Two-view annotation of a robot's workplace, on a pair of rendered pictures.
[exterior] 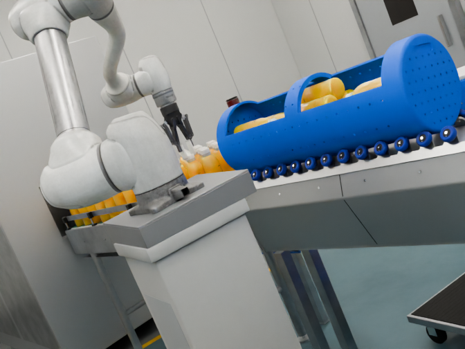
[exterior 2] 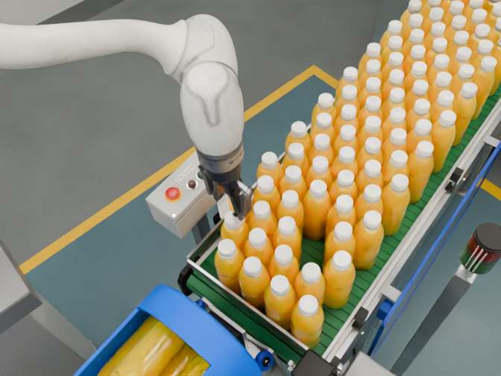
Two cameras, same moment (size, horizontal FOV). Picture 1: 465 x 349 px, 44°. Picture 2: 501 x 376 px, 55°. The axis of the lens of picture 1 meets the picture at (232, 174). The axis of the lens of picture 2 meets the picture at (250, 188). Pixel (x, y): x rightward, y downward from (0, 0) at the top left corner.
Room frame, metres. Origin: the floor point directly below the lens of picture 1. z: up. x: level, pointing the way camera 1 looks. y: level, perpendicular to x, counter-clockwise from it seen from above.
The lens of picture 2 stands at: (2.35, -0.46, 2.08)
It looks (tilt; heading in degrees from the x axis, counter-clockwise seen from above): 55 degrees down; 80
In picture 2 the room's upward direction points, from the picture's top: 6 degrees counter-clockwise
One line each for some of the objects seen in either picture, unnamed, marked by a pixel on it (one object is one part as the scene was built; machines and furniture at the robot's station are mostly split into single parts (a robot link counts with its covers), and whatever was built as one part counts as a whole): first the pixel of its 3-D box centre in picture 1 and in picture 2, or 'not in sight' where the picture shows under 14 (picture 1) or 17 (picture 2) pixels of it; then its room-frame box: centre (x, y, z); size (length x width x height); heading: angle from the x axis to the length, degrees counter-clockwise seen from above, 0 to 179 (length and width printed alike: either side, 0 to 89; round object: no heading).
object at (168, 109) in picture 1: (171, 115); (224, 171); (2.41, 0.14, 1.29); 0.08 x 0.07 x 0.09; 126
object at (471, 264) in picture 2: not in sight; (480, 254); (2.85, -0.14, 1.18); 0.06 x 0.06 x 0.05
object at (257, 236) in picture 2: not in sight; (257, 238); (2.45, 0.07, 1.10); 0.04 x 0.04 x 0.02
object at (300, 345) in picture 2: not in sight; (249, 307); (2.39, -0.03, 0.96); 0.40 x 0.01 x 0.03; 126
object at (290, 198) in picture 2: not in sight; (290, 199); (2.55, 0.15, 1.10); 0.04 x 0.04 x 0.02
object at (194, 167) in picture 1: (199, 179); (236, 240); (2.41, 0.14, 1.00); 0.07 x 0.07 x 0.19
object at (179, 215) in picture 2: not in sight; (190, 192); (2.33, 0.28, 1.05); 0.20 x 0.10 x 0.10; 36
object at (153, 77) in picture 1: (151, 75); (212, 102); (2.41, 0.15, 1.48); 0.13 x 0.11 x 0.16; 81
